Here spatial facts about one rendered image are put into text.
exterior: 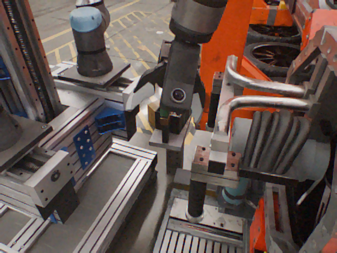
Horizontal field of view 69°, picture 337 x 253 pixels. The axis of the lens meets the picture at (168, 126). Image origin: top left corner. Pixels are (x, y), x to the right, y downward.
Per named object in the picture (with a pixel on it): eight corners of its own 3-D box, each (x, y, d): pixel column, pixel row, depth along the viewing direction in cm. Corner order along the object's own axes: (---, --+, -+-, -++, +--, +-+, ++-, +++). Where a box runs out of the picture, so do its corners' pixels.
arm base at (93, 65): (69, 73, 102) (63, 49, 96) (91, 59, 113) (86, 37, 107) (100, 79, 98) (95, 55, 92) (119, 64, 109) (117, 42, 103)
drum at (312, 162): (314, 197, 58) (339, 155, 50) (224, 179, 63) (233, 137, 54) (304, 156, 69) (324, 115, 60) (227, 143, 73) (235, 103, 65)
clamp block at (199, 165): (237, 190, 45) (242, 170, 42) (189, 180, 47) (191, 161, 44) (238, 170, 49) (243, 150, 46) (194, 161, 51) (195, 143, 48)
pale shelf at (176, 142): (180, 151, 122) (181, 147, 120) (148, 146, 126) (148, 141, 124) (195, 105, 155) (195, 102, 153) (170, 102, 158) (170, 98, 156)
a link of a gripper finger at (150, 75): (145, 97, 48) (180, 74, 44) (144, 103, 47) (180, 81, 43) (128, 82, 46) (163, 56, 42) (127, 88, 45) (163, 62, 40)
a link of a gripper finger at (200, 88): (210, 102, 48) (197, 65, 42) (210, 106, 47) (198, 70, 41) (187, 108, 50) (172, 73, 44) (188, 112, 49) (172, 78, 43)
